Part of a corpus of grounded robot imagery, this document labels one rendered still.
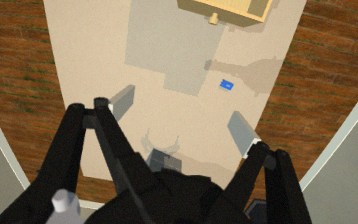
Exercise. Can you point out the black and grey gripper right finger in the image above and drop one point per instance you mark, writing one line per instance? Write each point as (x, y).
(285, 203)

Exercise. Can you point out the brown wooden drawer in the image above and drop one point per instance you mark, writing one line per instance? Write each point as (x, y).
(227, 14)

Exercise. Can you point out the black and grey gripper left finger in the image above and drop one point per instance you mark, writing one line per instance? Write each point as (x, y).
(51, 198)

